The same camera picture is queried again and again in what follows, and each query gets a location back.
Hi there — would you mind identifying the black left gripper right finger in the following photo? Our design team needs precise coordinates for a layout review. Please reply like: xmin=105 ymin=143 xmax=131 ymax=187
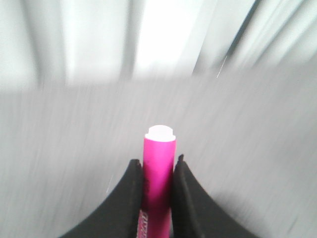
xmin=172 ymin=154 xmax=254 ymax=238

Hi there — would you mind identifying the pink highlighter pen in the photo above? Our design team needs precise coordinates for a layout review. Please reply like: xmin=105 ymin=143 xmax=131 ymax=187
xmin=137 ymin=125 xmax=176 ymax=238

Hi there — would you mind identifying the grey curtain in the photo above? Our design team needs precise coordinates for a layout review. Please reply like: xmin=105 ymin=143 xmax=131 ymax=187
xmin=0 ymin=0 xmax=317 ymax=92

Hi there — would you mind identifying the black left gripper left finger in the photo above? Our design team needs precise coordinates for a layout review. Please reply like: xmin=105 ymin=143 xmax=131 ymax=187
xmin=62 ymin=159 xmax=143 ymax=238

